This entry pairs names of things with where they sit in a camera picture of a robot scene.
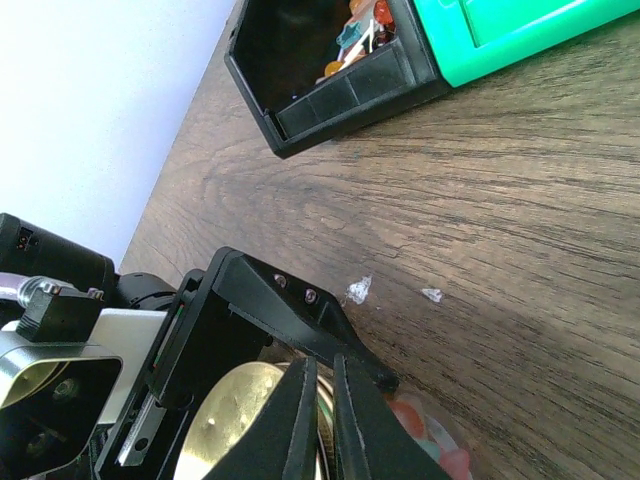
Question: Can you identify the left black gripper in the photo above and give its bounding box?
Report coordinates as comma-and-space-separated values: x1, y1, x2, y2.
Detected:
93, 247, 399, 479

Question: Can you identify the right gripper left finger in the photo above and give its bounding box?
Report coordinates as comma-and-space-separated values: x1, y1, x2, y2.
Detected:
202, 358, 318, 479

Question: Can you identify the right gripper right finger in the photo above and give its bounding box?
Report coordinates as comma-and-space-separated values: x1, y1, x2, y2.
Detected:
333, 354, 449, 480

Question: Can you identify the cream jar lid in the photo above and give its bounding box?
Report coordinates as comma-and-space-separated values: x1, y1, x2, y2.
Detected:
172, 362, 336, 480

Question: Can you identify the clear plastic jar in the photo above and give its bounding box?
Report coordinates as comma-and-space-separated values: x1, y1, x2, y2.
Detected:
386, 389, 482, 480

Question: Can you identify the black candy bin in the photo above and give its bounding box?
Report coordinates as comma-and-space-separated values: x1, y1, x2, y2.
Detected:
225, 1, 451, 158

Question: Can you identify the green candy bin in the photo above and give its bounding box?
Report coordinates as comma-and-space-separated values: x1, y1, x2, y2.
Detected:
414, 0, 639, 87

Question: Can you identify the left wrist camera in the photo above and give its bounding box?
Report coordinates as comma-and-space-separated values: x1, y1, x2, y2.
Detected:
1, 284, 166, 479

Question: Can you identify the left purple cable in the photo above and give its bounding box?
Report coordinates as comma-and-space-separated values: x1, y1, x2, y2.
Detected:
0, 272, 31, 306

